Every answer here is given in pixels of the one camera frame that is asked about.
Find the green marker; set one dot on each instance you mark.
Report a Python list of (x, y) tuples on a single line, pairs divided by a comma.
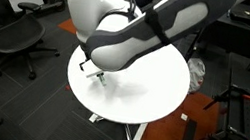
[(103, 81)]

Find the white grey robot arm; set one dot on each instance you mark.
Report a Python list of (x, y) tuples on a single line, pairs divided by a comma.
[(173, 20)]

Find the white table base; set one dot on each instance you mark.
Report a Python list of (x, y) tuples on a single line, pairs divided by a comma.
[(138, 138)]

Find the grey cloth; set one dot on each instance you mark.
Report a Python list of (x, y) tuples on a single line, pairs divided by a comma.
[(195, 74)]

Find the small white paper piece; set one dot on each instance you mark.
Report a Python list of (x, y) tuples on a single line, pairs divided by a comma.
[(184, 117)]

